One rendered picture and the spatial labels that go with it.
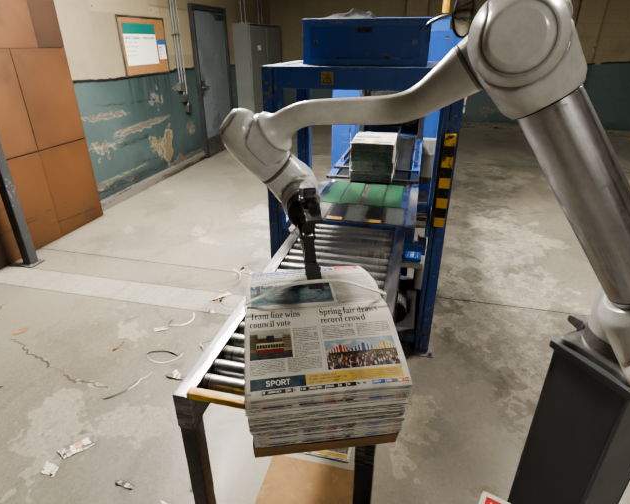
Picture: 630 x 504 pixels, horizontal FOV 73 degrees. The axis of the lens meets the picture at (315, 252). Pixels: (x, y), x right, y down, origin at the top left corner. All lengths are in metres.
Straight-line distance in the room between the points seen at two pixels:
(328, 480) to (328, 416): 1.24
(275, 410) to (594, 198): 0.62
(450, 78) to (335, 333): 0.53
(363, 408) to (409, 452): 1.37
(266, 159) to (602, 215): 0.66
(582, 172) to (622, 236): 0.12
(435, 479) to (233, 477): 0.85
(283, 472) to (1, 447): 1.29
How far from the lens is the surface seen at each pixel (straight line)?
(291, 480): 2.04
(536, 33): 0.69
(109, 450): 2.32
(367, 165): 2.94
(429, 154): 4.32
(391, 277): 1.76
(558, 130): 0.77
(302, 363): 0.77
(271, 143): 0.99
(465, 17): 2.08
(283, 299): 0.88
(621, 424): 1.22
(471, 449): 2.24
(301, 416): 0.80
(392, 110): 0.95
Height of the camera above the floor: 1.65
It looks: 26 degrees down
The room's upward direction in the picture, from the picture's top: straight up
